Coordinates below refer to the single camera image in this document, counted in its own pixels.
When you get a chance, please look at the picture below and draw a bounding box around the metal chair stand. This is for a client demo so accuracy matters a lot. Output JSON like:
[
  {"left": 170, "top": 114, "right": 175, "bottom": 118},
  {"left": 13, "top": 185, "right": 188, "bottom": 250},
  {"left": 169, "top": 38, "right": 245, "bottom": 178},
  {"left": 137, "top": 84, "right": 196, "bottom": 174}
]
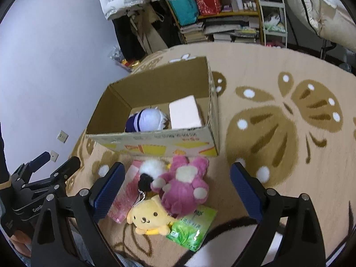
[{"left": 319, "top": 37, "right": 356, "bottom": 62}]

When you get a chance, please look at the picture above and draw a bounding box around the white trolley cart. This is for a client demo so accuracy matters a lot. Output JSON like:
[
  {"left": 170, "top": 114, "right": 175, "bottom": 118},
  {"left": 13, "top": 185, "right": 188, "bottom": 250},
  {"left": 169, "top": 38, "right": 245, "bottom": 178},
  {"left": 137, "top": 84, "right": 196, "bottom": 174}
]
[{"left": 259, "top": 0, "right": 289, "bottom": 49}]

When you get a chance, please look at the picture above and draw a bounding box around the black hanging coat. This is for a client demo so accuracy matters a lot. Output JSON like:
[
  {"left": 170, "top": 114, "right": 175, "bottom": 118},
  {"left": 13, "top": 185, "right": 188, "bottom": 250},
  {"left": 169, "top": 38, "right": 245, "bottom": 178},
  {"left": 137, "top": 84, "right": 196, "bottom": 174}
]
[{"left": 113, "top": 11, "right": 148, "bottom": 62}]

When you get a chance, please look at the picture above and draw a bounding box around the pale pink box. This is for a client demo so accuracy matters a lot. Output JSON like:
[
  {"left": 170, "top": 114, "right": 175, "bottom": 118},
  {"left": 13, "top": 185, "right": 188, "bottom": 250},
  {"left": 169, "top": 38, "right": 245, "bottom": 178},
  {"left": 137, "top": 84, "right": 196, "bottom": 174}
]
[{"left": 169, "top": 95, "right": 206, "bottom": 130}]

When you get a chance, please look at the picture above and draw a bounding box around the yellow plush dog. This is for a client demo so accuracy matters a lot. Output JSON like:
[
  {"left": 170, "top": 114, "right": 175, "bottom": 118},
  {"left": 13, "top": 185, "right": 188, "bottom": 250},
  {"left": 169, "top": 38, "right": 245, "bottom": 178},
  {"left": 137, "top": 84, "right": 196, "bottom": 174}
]
[{"left": 126, "top": 195, "right": 178, "bottom": 237}]

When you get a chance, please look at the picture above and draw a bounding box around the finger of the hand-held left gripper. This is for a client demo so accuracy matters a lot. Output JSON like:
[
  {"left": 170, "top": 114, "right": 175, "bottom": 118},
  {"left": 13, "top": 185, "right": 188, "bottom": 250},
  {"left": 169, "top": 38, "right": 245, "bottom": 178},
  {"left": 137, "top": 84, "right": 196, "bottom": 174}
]
[
  {"left": 25, "top": 156, "right": 81, "bottom": 197},
  {"left": 12, "top": 151, "right": 52, "bottom": 179}
]

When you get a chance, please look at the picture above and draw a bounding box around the pink tissue packet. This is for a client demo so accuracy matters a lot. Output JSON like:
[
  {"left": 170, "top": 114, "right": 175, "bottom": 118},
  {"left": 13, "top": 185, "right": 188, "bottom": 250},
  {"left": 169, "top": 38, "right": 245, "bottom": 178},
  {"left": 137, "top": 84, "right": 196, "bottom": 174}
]
[{"left": 107, "top": 160, "right": 146, "bottom": 223}]

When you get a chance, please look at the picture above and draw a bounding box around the pink plush toy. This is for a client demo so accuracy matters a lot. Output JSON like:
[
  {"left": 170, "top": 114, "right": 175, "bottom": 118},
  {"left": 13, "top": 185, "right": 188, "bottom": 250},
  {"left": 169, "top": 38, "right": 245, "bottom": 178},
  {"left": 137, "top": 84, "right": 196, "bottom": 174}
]
[{"left": 152, "top": 156, "right": 210, "bottom": 217}]

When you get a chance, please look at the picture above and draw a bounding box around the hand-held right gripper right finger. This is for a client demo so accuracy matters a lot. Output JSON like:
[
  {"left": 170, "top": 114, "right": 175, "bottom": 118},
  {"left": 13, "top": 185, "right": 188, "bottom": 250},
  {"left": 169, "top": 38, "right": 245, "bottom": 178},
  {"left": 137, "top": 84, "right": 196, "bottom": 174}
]
[{"left": 230, "top": 162, "right": 326, "bottom": 267}]

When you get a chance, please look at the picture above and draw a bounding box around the teal bag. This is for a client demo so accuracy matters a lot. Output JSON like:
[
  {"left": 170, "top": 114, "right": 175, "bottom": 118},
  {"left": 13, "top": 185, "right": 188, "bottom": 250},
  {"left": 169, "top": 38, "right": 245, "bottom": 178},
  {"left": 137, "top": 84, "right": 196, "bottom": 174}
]
[{"left": 167, "top": 0, "right": 200, "bottom": 26}]

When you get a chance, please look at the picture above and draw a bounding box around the purple and white plush toy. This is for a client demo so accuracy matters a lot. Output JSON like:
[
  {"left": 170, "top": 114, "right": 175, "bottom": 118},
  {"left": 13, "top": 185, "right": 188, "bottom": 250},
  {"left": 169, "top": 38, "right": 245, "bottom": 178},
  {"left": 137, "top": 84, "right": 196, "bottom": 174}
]
[{"left": 125, "top": 106, "right": 170, "bottom": 133}]

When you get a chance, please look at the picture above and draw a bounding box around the white plush cat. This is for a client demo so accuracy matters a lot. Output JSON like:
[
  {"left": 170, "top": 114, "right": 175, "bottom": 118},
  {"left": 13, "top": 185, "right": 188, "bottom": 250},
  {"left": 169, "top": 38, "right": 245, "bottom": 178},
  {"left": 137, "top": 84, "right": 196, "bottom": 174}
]
[{"left": 264, "top": 13, "right": 282, "bottom": 26}]

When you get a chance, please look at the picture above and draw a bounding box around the white duvet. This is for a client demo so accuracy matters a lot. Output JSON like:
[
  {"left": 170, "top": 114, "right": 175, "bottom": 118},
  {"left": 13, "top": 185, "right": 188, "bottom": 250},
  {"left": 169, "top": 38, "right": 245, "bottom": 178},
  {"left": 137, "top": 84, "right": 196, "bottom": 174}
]
[{"left": 283, "top": 0, "right": 356, "bottom": 54}]

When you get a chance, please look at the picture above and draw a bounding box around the red gift bag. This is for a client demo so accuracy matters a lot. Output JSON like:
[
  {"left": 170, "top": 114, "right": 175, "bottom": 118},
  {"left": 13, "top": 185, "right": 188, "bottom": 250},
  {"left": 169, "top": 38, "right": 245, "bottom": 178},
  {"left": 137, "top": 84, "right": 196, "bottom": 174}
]
[{"left": 190, "top": 0, "right": 222, "bottom": 16}]

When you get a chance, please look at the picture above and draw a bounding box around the pile of small packets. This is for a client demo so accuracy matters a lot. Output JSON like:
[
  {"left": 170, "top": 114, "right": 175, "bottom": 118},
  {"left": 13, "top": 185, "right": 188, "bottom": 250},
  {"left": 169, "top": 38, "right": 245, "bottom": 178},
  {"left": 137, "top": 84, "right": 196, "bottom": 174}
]
[{"left": 110, "top": 46, "right": 143, "bottom": 72}]

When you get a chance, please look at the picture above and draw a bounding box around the row of cosmetic bottles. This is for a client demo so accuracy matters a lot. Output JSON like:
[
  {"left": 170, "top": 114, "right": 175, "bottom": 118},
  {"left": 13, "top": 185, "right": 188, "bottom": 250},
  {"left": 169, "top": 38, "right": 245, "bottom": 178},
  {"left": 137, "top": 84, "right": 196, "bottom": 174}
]
[{"left": 228, "top": 0, "right": 258, "bottom": 12}]

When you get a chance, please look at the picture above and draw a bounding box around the green tissue packet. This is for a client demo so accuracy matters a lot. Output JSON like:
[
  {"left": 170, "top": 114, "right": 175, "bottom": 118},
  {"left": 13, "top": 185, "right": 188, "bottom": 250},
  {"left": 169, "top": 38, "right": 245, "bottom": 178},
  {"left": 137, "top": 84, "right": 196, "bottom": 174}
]
[{"left": 166, "top": 204, "right": 218, "bottom": 252}]

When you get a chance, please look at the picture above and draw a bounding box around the person's left hand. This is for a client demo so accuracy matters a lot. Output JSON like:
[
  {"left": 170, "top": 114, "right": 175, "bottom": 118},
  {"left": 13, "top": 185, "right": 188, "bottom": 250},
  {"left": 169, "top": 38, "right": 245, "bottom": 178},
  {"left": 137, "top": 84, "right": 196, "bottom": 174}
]
[{"left": 10, "top": 229, "right": 32, "bottom": 258}]

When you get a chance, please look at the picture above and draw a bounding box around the wooden bookshelf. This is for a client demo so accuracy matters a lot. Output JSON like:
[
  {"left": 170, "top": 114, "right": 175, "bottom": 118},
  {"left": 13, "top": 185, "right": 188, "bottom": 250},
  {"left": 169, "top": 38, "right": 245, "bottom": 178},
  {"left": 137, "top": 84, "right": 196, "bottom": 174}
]
[{"left": 154, "top": 0, "right": 265, "bottom": 45}]

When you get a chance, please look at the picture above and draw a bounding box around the beige hanging coat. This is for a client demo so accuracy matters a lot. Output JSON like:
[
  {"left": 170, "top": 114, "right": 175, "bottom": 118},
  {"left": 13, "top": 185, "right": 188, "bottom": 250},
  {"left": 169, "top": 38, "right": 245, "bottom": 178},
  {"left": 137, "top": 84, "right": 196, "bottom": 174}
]
[{"left": 128, "top": 3, "right": 174, "bottom": 56}]

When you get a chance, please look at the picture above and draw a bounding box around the cardboard box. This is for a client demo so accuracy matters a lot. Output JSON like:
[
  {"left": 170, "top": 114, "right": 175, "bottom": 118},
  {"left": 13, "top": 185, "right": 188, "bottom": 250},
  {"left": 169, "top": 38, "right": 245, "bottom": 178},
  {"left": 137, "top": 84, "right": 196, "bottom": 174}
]
[{"left": 85, "top": 56, "right": 220, "bottom": 158}]

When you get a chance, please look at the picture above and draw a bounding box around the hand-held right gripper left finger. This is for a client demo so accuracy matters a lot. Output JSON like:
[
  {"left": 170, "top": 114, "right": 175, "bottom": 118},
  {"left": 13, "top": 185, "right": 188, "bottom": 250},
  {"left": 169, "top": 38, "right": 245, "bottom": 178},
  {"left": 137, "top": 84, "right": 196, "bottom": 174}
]
[{"left": 30, "top": 161, "right": 126, "bottom": 267}]

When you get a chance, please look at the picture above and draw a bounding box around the white fluffy plush keychain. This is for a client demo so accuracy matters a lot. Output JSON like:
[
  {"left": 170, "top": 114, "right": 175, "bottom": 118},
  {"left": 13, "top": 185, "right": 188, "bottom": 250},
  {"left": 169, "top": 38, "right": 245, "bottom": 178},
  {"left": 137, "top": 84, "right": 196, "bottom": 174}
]
[{"left": 138, "top": 158, "right": 169, "bottom": 198}]

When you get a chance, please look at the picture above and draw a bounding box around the stack of books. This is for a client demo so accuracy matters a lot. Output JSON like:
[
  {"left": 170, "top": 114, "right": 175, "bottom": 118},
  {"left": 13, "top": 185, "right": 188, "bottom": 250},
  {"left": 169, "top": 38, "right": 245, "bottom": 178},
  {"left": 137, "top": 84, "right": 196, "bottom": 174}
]
[{"left": 179, "top": 16, "right": 261, "bottom": 44}]

